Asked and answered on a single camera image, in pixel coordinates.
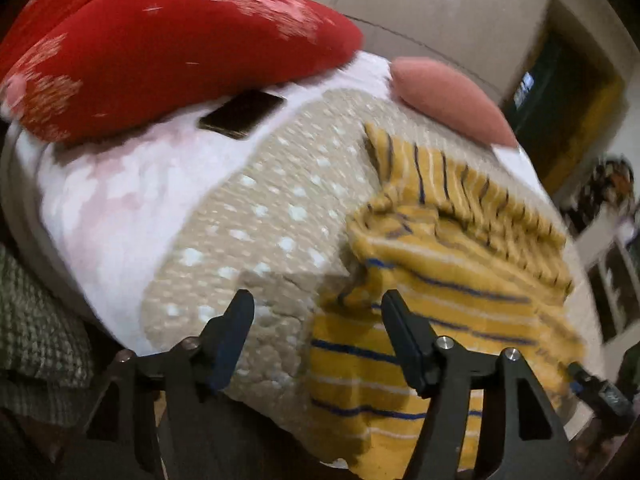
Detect cluttered clothes rack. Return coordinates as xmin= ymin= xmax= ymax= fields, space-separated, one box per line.
xmin=560 ymin=155 xmax=636 ymax=236

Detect white shelf unit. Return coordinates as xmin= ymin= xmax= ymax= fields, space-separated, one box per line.
xmin=576 ymin=208 xmax=639 ymax=377

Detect checkered green fabric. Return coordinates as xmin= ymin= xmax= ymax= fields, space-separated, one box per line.
xmin=0 ymin=248 xmax=94 ymax=428

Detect beige dotted quilt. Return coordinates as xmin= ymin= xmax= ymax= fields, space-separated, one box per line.
xmin=142 ymin=90 xmax=603 ymax=477

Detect white bed sheet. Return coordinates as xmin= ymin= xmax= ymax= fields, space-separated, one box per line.
xmin=8 ymin=49 xmax=551 ymax=356

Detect wooden door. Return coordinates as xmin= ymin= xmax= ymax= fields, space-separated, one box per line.
xmin=541 ymin=74 xmax=629 ymax=196

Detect black smartphone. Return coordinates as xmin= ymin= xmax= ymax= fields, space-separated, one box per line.
xmin=198 ymin=90 xmax=285 ymax=140

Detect pink knit pillow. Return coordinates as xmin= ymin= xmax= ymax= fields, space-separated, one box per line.
xmin=390 ymin=58 xmax=518 ymax=148

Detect red floral bolster pillow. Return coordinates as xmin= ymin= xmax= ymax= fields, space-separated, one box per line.
xmin=1 ymin=0 xmax=362 ymax=143

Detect white wardrobe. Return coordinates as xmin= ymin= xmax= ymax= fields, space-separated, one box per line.
xmin=314 ymin=0 xmax=549 ymax=101

